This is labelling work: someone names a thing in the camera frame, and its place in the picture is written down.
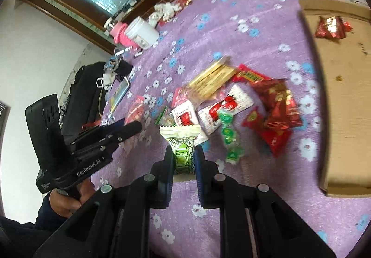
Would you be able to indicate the smartphone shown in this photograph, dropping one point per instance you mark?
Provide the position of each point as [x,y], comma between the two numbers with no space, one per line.
[120,91]

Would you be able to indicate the white plastic jar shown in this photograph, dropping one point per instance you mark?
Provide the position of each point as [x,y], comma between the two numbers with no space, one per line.
[142,33]

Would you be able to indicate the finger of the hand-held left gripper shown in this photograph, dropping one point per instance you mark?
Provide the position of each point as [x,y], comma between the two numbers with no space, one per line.
[132,128]
[114,125]

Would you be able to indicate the cardboard box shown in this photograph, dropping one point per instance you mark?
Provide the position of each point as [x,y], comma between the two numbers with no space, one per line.
[347,87]

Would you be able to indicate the pink clear snack packet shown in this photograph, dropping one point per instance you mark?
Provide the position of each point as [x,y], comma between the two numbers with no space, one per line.
[135,110]

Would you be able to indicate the pink sleeved bottle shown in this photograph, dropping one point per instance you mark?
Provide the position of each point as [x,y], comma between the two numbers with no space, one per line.
[120,33]

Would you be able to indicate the small green clear packet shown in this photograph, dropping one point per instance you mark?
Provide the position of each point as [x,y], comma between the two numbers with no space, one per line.
[165,118]

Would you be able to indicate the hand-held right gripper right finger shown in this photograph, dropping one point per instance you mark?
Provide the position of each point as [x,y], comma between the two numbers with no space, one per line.
[200,176]

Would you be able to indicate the black bag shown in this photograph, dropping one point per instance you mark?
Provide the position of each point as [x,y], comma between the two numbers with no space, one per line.
[87,92]

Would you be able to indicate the yellow wafer packet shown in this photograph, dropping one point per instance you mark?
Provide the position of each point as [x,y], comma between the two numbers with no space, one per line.
[211,81]

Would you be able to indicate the white gloves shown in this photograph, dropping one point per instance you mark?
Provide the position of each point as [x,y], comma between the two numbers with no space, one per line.
[165,11]

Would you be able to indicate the dark red foil packet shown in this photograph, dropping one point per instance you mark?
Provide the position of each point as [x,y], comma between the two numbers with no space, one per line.
[278,98]
[330,29]

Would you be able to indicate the purple floral tablecloth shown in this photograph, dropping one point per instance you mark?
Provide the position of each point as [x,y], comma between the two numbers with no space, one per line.
[260,0]

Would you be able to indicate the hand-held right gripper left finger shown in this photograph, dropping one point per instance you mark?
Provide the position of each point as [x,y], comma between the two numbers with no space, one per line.
[169,171]

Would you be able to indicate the small black case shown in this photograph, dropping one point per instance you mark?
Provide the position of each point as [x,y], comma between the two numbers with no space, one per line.
[123,68]

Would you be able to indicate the person's left hand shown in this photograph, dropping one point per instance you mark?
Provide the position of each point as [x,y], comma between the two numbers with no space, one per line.
[65,205]

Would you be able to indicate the green white snack packet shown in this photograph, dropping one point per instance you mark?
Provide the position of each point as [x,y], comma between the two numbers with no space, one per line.
[182,156]

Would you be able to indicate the white red snack packet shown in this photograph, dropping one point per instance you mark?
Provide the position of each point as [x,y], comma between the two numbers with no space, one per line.
[229,105]
[184,115]

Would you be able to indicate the green candy wrapper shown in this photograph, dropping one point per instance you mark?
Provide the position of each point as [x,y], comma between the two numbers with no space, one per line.
[229,133]

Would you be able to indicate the small red packet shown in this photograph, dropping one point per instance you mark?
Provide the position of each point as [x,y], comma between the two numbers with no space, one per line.
[184,1]

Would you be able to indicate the red packet yellow label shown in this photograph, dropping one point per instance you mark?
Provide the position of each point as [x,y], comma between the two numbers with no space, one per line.
[250,75]

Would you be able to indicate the person's left forearm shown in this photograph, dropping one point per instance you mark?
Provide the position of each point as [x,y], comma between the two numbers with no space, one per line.
[29,232]

